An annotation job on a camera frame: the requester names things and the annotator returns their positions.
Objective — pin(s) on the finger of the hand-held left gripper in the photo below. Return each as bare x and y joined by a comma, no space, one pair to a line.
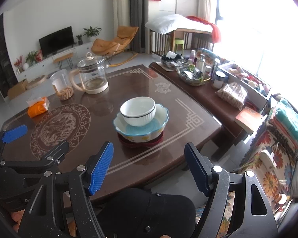
15,133
52,156

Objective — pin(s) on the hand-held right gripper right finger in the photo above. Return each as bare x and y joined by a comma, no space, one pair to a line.
197,168

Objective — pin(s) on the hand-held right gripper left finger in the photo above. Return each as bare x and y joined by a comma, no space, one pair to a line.
100,168

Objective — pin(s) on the blue scalloped bowl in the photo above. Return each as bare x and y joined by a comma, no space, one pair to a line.
139,135

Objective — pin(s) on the small white plate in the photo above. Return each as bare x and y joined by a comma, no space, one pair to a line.
136,106

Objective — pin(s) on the person's left hand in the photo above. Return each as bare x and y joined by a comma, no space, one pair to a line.
17,219

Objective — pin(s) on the orange tissue pack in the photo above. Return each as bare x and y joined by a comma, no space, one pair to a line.
38,109

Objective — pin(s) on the cardboard box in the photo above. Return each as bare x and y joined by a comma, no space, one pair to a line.
17,89

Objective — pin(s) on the beige round floor cushion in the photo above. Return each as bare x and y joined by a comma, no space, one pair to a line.
36,82

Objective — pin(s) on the round white vase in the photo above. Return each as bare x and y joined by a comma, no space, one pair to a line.
25,66

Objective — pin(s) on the clear plastic biscuit jar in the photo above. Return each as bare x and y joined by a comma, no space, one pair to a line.
62,84

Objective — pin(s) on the brown side table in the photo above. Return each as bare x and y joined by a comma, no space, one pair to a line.
208,99

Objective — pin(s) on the red flowers in vase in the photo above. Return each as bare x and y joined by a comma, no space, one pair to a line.
18,63

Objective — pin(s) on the floral sofa blanket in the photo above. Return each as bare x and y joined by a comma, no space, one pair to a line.
268,178

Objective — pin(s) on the orange book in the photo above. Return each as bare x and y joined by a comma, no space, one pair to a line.
248,117

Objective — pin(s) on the white television cabinet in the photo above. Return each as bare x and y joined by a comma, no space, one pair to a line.
44,65

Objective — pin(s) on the bushy green potted plant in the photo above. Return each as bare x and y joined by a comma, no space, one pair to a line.
31,57

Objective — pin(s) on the clear bag of snacks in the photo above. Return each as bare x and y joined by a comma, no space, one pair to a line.
232,95

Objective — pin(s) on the red gift box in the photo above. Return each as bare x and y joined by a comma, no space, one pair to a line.
39,55

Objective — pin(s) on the orange-topped bench stool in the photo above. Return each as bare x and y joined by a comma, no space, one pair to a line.
62,57

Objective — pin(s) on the white jar with dark lid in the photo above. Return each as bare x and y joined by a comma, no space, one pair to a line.
219,80

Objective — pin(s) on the green glass bowl of things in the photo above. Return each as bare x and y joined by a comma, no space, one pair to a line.
193,76

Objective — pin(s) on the black television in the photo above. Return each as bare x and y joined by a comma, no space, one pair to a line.
56,41

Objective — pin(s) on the teal folded blanket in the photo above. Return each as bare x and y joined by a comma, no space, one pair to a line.
288,121

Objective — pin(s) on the white pump bottle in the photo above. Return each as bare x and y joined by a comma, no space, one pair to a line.
201,64

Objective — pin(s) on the silver bottle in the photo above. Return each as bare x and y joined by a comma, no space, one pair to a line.
216,65

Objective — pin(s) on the white storage box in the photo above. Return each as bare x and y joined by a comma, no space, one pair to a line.
248,76

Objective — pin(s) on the clear tray of small things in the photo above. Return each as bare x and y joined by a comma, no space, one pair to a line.
172,60

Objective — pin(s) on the pink cosmetic bottle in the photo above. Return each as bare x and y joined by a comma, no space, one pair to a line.
192,57

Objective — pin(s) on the small potted plant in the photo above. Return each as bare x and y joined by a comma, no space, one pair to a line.
79,39

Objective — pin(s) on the green plastic stool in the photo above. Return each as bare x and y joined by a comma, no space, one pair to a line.
178,43

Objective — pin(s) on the orange rocking chair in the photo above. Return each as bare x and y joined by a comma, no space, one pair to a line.
114,42

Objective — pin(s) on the large green potted plant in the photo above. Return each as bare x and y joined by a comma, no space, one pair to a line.
92,32

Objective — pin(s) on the wooden cot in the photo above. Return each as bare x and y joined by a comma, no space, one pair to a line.
161,42

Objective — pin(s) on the red cloth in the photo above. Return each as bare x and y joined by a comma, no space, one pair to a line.
214,33

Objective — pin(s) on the white pillow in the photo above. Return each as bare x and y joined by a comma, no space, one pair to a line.
166,23

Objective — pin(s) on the large window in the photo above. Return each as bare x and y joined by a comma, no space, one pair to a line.
263,29

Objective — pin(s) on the grey curtain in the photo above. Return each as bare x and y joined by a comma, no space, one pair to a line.
137,12

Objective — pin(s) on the covered standing air conditioner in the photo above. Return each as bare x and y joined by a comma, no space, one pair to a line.
121,7

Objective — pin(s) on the white curtain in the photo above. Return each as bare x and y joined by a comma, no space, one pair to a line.
206,0

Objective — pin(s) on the black wall cabinet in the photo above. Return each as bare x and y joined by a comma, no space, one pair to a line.
1,59

